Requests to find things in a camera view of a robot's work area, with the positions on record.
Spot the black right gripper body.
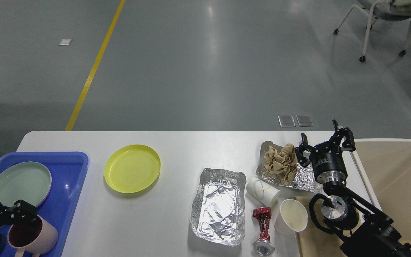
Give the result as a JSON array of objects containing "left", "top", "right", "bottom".
[{"left": 309, "top": 143, "right": 347, "bottom": 182}]

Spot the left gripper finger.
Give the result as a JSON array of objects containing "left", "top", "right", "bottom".
[{"left": 7, "top": 200, "right": 37, "bottom": 226}]

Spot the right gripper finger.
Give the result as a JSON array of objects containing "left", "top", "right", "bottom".
[
  {"left": 326, "top": 119, "right": 356, "bottom": 152},
  {"left": 295, "top": 133, "right": 316, "bottom": 168}
]

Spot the pink mug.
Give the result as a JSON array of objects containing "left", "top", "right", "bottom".
[{"left": 7, "top": 215, "right": 59, "bottom": 257}]

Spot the yellow plastic plate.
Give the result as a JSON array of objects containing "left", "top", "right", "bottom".
[{"left": 104, "top": 144, "right": 161, "bottom": 193}]

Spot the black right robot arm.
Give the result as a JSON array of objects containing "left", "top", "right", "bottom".
[{"left": 295, "top": 120, "right": 411, "bottom": 257}]

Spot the small crumpled foil tray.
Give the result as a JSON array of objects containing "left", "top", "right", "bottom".
[{"left": 255, "top": 141, "right": 320, "bottom": 192}]

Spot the crumpled brown paper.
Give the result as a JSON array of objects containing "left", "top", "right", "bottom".
[{"left": 264, "top": 143, "right": 298, "bottom": 185}]

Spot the pale green plate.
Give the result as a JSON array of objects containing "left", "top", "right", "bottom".
[{"left": 0, "top": 161, "right": 52, "bottom": 207}]

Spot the right floor socket plate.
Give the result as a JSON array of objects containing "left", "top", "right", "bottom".
[{"left": 296, "top": 115, "right": 314, "bottom": 127}]

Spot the floor socket plate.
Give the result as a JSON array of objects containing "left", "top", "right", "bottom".
[
  {"left": 296, "top": 115, "right": 314, "bottom": 127},
  {"left": 278, "top": 115, "right": 296, "bottom": 127}
]

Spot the left floor socket plate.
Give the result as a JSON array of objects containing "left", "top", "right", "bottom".
[{"left": 278, "top": 115, "right": 296, "bottom": 127}]

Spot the lying white paper cup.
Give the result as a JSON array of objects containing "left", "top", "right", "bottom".
[{"left": 246, "top": 177, "right": 280, "bottom": 207}]

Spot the beige plastic bin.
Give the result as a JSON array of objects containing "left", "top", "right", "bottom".
[{"left": 352, "top": 138, "right": 411, "bottom": 244}]

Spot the crushed white paper cup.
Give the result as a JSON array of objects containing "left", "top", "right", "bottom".
[{"left": 275, "top": 199, "right": 308, "bottom": 235}]

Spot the blue plastic tray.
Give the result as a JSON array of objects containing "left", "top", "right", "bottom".
[{"left": 0, "top": 152, "right": 88, "bottom": 257}]

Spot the brown paper sheet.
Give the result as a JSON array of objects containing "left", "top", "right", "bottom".
[{"left": 295, "top": 196, "right": 346, "bottom": 257}]

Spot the crushed red can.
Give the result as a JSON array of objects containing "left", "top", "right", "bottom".
[{"left": 252, "top": 206, "right": 275, "bottom": 257}]

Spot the large foil tray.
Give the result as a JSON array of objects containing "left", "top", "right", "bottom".
[{"left": 190, "top": 168, "right": 247, "bottom": 247}]

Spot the white office chair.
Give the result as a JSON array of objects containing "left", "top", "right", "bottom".
[{"left": 333, "top": 0, "right": 411, "bottom": 63}]

